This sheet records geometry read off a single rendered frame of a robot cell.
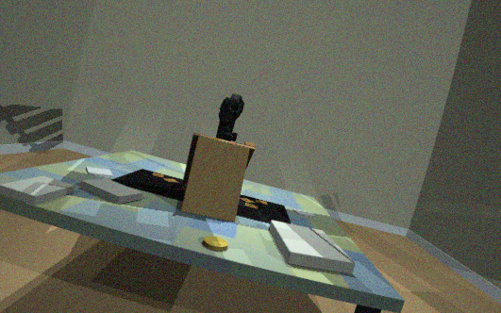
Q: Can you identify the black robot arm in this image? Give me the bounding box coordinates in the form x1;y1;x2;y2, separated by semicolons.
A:
217;93;244;141

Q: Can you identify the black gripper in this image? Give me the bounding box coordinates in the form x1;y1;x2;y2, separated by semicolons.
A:
216;125;232;139

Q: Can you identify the yellow round disc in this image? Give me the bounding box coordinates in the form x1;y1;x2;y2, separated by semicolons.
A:
203;236;227;251

